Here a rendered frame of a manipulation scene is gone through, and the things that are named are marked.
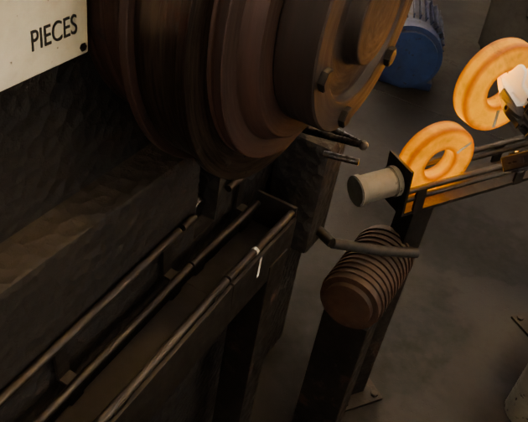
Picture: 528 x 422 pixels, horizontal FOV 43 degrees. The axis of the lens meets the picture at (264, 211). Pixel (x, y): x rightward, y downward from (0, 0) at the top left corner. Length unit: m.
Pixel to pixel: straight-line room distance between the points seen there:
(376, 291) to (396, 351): 0.64
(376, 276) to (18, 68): 0.84
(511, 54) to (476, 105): 0.09
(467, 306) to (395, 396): 0.44
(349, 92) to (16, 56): 0.37
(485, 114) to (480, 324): 1.01
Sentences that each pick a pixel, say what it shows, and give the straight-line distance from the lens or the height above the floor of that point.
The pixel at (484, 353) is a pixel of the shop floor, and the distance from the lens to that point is 2.01.
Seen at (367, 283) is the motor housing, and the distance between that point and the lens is 1.28.
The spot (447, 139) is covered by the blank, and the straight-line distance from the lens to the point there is 1.29.
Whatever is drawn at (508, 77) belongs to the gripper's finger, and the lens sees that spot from 1.15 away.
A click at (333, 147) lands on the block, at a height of 0.79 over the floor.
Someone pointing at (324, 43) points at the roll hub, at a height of 1.12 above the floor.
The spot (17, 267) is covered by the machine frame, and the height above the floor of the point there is 0.87.
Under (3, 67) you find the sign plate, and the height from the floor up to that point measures 1.08.
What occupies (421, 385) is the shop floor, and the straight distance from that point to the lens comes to 1.86.
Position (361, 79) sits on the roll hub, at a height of 1.02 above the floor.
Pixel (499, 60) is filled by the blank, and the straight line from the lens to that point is 1.14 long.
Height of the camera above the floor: 1.38
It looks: 38 degrees down
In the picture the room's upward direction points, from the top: 10 degrees clockwise
